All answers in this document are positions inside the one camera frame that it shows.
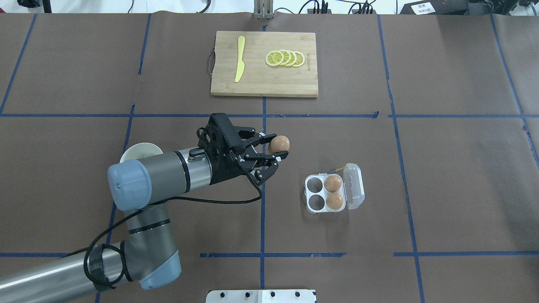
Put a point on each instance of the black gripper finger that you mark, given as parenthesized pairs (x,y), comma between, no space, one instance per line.
(260,157)
(256,139)

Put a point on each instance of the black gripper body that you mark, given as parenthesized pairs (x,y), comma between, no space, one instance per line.
(223,170)

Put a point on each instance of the brown egg from bowl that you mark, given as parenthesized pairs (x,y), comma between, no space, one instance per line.
(279,144)

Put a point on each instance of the clear plastic egg box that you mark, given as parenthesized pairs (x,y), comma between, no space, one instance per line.
(352,189)

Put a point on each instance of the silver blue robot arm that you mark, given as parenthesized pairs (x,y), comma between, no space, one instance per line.
(141,247)

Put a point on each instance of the brown egg rear slot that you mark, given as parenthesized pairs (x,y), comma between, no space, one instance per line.
(333,183)

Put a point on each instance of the brown egg slot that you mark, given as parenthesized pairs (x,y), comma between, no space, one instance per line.
(333,183)
(335,201)

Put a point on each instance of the brown egg front slot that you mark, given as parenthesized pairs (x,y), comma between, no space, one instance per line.
(335,201)

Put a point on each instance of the bamboo cutting board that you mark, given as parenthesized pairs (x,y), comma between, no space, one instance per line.
(259,79)

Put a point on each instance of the yellow plastic knife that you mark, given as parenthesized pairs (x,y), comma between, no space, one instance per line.
(240,63)

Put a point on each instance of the lemon slice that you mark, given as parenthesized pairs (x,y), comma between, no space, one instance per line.
(274,58)
(285,57)
(292,58)
(299,59)

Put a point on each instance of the white ceramic bowl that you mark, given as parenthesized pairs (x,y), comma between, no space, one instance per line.
(140,150)

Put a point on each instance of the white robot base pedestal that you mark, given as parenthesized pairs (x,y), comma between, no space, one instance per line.
(262,296)

